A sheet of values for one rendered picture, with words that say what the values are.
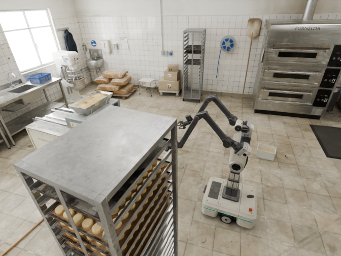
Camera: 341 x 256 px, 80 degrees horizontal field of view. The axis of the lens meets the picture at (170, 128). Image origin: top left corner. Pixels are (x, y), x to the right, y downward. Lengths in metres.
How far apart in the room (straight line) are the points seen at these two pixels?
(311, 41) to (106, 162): 4.74
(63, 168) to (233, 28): 5.47
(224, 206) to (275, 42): 3.54
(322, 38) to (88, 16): 6.01
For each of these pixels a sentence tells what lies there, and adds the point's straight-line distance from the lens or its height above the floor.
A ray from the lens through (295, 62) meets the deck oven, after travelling 5.12.
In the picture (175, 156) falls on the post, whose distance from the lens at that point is 1.30.
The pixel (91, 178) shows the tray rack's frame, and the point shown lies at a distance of 0.86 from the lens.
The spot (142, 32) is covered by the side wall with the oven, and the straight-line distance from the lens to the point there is 6.53.
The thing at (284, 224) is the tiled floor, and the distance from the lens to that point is 3.16.
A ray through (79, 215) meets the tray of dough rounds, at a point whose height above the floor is 1.51.
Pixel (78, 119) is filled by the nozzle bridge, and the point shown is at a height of 1.18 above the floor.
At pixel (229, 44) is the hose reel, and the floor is 1.45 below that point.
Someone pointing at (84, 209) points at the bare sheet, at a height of 1.67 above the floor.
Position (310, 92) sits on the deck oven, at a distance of 5.44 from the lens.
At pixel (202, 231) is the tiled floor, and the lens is 2.82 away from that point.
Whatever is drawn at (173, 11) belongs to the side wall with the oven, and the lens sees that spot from 6.17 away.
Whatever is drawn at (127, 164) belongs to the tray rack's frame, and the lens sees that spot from 0.88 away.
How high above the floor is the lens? 2.39
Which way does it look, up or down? 31 degrees down
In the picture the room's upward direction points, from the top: 2 degrees counter-clockwise
